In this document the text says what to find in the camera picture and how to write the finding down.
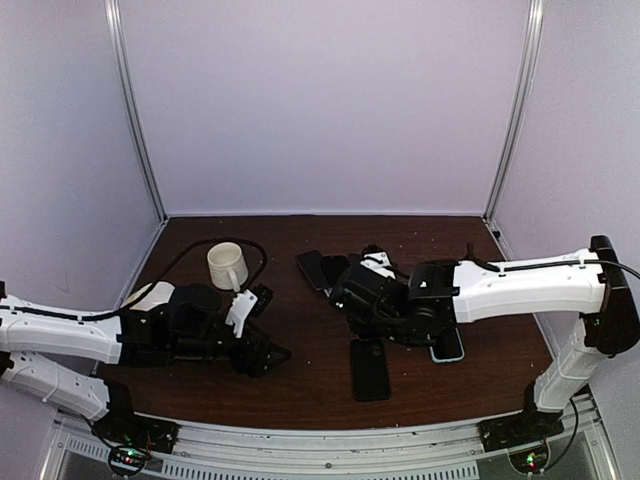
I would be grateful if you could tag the beige saucer plate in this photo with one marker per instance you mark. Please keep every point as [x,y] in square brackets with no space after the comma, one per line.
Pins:
[137,300]

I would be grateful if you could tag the left aluminium post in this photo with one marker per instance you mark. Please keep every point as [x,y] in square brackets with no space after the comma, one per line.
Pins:
[117,37]

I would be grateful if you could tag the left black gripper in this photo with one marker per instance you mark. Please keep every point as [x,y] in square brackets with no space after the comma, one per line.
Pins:
[256,367]

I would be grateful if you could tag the purple-edged phone left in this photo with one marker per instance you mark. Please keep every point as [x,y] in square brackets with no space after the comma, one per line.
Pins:
[310,264]

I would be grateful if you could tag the cream ribbed mug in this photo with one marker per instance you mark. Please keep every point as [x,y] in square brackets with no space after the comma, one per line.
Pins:
[227,267]

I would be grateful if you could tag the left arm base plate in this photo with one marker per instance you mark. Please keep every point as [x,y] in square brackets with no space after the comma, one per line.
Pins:
[144,433]

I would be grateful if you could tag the aluminium post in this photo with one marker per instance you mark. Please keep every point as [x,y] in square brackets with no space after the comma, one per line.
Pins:
[117,37]
[526,73]

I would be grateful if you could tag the front aluminium rail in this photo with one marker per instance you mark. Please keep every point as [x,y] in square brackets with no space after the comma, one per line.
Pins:
[451,450]

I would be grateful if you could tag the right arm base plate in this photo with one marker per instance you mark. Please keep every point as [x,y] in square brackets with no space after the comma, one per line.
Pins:
[518,429]

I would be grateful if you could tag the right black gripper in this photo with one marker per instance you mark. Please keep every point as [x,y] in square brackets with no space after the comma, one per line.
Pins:
[360,328]

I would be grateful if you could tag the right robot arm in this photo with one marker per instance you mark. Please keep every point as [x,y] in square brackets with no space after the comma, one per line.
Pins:
[438,295]

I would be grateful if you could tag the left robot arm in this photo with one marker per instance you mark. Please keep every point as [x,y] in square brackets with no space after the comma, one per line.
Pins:
[160,325]

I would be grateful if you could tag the right aluminium post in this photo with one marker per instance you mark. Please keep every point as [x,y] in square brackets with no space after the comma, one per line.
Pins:
[526,73]

